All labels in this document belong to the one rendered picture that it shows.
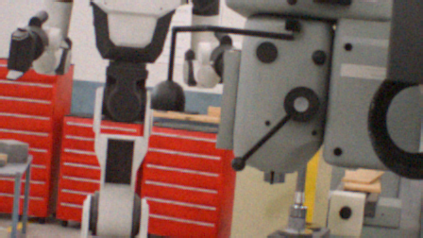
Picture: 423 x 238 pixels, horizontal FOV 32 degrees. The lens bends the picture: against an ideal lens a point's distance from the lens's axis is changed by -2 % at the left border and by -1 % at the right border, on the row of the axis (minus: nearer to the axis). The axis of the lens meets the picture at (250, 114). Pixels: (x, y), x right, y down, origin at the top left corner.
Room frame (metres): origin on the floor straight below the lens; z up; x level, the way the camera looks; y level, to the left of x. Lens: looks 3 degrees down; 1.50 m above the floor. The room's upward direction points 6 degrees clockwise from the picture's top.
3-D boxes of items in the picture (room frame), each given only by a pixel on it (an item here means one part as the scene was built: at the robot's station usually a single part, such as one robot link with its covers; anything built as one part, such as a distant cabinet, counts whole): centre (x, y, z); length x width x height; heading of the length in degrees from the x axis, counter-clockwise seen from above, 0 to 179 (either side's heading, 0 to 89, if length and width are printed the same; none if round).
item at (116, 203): (2.28, 0.39, 1.19); 0.18 x 0.15 x 0.47; 100
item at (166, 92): (1.52, 0.17, 1.45); 0.07 x 0.07 x 0.06
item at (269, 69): (1.59, -0.07, 1.47); 0.21 x 0.19 x 0.32; 172
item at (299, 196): (1.90, -0.14, 1.24); 0.03 x 0.03 x 0.11
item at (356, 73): (1.56, -0.26, 1.47); 0.24 x 0.19 x 0.26; 172
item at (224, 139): (1.60, 0.05, 1.45); 0.04 x 0.04 x 0.21; 82
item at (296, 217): (1.90, -0.14, 1.14); 0.05 x 0.05 x 0.06
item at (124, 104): (2.35, 0.40, 1.41); 0.28 x 0.13 x 0.18; 10
